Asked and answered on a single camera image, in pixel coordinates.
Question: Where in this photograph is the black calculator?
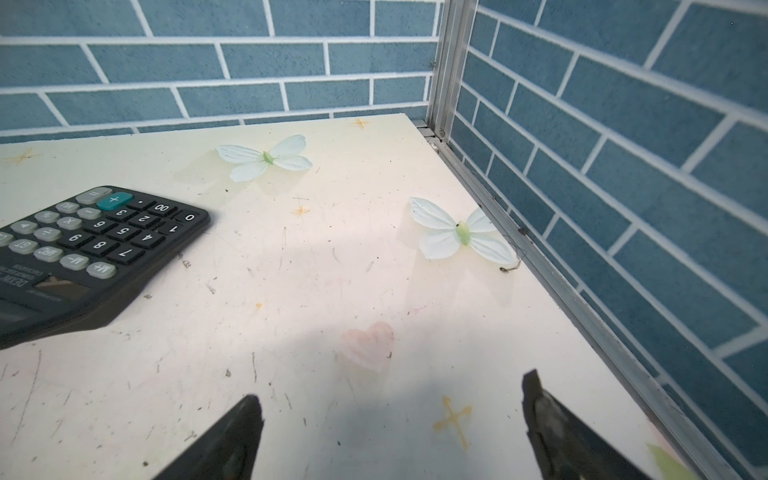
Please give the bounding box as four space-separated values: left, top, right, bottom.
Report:
1 185 211 349

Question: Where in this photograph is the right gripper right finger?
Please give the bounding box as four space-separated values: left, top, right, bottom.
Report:
522 370 648 480

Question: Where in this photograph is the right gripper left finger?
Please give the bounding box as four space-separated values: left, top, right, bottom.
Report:
155 394 264 480

